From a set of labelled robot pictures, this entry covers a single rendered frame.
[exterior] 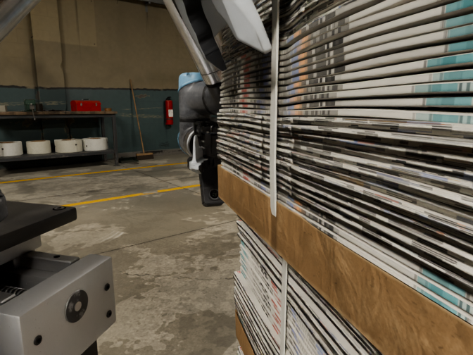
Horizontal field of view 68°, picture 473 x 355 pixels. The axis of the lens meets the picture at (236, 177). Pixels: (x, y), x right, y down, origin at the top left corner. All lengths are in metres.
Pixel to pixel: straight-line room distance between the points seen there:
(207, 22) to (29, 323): 0.32
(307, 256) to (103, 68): 6.78
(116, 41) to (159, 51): 0.84
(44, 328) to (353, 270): 0.31
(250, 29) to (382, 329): 0.18
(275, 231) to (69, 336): 0.26
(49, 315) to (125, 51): 6.83
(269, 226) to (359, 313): 0.13
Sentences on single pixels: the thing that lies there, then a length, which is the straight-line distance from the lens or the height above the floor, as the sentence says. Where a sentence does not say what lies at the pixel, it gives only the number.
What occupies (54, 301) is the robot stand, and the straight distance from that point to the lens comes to 0.41.
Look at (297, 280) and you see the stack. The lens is 0.33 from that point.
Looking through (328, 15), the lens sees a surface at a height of 1.01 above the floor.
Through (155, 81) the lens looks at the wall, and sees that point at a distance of 7.31.
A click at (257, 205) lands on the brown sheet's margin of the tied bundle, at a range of 0.33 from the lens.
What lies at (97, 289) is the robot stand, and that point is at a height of 0.74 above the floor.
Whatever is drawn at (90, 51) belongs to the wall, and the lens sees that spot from 6.94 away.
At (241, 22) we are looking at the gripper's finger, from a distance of 0.24.
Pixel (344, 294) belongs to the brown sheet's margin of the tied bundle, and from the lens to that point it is 0.22.
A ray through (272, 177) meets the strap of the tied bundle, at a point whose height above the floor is 0.90.
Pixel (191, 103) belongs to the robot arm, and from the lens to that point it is 0.80.
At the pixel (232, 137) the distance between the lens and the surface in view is 0.39.
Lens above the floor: 0.95
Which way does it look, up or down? 11 degrees down
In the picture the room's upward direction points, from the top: straight up
